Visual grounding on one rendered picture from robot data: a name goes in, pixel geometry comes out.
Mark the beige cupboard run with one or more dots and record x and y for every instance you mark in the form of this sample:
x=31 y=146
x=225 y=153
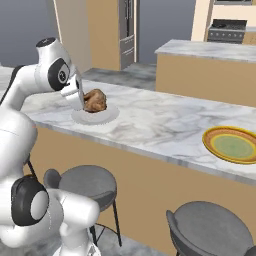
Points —
x=201 y=18

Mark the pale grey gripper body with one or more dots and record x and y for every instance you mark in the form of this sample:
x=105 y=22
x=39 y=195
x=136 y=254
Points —
x=77 y=94

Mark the stainless steel fridge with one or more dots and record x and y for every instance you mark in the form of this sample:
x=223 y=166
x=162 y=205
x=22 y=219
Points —
x=127 y=33

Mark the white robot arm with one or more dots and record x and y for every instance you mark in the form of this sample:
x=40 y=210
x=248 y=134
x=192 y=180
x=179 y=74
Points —
x=13 y=140

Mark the marble kitchen island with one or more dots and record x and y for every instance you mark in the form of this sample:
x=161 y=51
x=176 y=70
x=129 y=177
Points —
x=206 y=71

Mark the marble dining counter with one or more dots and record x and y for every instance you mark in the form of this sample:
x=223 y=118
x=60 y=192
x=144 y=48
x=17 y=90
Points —
x=150 y=150

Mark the brown chicken drumstick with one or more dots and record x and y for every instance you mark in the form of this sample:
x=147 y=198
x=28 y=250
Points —
x=95 y=100

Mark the black stove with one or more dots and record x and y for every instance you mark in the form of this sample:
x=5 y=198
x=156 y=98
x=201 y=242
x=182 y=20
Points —
x=227 y=31

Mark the white plate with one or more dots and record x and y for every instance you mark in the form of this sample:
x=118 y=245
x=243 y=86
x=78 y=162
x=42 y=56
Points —
x=96 y=116

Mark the grey bar stool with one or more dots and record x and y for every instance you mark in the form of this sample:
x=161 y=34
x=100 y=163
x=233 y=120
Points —
x=88 y=183
x=210 y=230

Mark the yellow orange green plate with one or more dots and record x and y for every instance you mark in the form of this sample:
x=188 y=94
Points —
x=232 y=144

